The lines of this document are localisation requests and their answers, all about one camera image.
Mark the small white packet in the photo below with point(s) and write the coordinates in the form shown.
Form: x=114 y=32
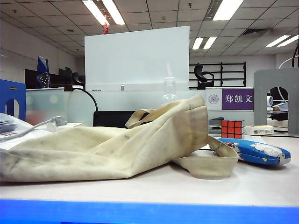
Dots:
x=259 y=130

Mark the frosted glass desk partition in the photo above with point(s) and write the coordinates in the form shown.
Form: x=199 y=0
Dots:
x=130 y=100

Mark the blue glass trophy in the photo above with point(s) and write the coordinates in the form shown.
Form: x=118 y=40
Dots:
x=43 y=70

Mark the small white fan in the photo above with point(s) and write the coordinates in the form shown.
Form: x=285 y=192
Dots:
x=271 y=100

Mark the white board panel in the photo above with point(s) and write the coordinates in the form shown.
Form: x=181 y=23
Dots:
x=135 y=58

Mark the purple and white name sign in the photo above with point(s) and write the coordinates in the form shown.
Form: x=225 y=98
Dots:
x=237 y=98

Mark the dark cabinet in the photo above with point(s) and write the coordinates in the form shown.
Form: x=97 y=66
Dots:
x=30 y=79

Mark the black wall rack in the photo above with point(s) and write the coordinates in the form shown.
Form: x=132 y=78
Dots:
x=244 y=74

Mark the white paper stack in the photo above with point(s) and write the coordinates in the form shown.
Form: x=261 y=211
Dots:
x=14 y=130

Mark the clear C100 drink bottle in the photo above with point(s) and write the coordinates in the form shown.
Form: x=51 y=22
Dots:
x=169 y=88

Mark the blue metal bookend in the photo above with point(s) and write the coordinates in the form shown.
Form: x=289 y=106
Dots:
x=14 y=91

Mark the grey stapler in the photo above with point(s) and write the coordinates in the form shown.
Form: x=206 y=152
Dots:
x=215 y=122

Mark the black chair with headrest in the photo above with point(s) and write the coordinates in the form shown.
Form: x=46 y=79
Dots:
x=76 y=78

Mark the blue cartoon glasses case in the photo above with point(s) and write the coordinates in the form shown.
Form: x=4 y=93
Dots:
x=257 y=151

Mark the black rectangular case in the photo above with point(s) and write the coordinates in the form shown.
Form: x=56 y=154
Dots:
x=109 y=119

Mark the red hanging ornament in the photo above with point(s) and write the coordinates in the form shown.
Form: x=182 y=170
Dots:
x=106 y=28

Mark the cream canvas tote bag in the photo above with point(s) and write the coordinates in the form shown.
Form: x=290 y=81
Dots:
x=93 y=151

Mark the ceiling tube light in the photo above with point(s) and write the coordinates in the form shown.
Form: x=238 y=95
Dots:
x=227 y=9
x=289 y=40
x=114 y=12
x=94 y=11
x=198 y=43
x=209 y=42
x=278 y=40

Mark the grey metal bookend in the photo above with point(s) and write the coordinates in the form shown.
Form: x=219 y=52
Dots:
x=260 y=93

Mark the rubik's cube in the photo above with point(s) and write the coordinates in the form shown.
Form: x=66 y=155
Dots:
x=233 y=128

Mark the black office chair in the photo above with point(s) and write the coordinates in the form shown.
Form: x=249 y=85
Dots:
x=201 y=72

